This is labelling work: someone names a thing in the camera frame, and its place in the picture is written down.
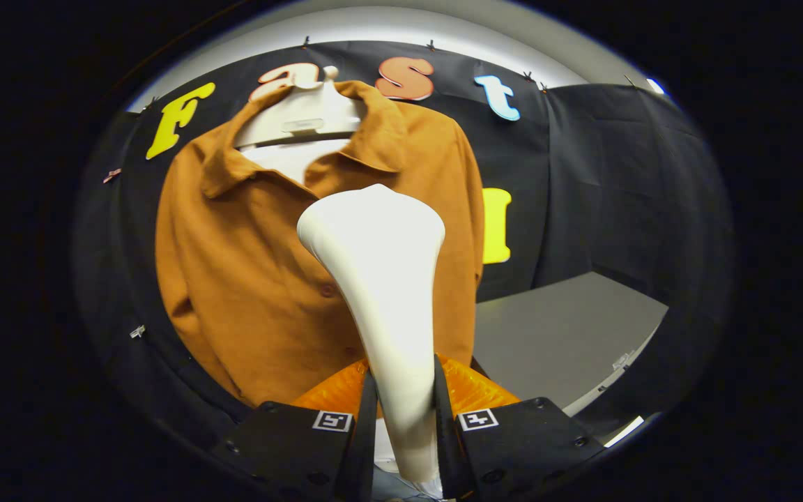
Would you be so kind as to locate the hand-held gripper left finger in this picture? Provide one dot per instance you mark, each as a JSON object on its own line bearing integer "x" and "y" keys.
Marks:
{"x": 365, "y": 446}

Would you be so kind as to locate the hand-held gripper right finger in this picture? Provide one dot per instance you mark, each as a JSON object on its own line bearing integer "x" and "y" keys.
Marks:
{"x": 447, "y": 446}

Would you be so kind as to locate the white garment steamer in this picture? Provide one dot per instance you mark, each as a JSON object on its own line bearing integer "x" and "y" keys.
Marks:
{"x": 380, "y": 265}

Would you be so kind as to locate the orange-brown button shirt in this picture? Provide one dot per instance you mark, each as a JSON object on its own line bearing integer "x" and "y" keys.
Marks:
{"x": 234, "y": 279}

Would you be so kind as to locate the white clip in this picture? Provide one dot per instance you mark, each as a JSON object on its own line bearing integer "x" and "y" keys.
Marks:
{"x": 137, "y": 332}

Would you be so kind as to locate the white mannequin torso form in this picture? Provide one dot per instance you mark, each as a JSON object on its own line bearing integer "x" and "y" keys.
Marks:
{"x": 304, "y": 118}

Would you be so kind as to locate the red clip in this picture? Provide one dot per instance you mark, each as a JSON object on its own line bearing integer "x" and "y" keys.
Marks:
{"x": 112, "y": 175}

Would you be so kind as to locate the small ceiling light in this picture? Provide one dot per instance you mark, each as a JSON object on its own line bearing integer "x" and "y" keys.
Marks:
{"x": 656, "y": 86}

